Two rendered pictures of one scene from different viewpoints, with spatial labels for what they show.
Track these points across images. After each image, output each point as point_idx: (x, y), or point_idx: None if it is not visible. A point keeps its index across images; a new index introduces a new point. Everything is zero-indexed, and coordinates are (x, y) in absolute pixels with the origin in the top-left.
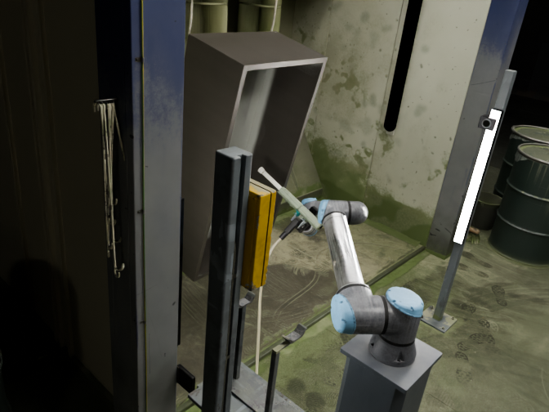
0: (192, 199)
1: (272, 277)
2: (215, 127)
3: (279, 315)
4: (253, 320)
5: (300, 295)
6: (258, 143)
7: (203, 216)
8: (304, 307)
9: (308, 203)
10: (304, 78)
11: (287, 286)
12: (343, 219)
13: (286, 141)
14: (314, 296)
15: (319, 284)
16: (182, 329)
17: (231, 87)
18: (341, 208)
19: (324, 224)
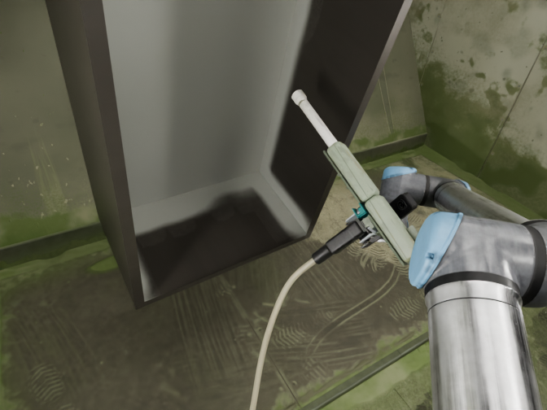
0: (95, 153)
1: (325, 267)
2: None
3: (317, 348)
4: (272, 351)
5: (361, 310)
6: (307, 37)
7: (112, 200)
8: (362, 338)
9: (396, 179)
10: None
11: (345, 288)
12: (514, 316)
13: (365, 30)
14: (385, 316)
15: (397, 291)
16: (155, 348)
17: None
18: (508, 262)
19: (431, 309)
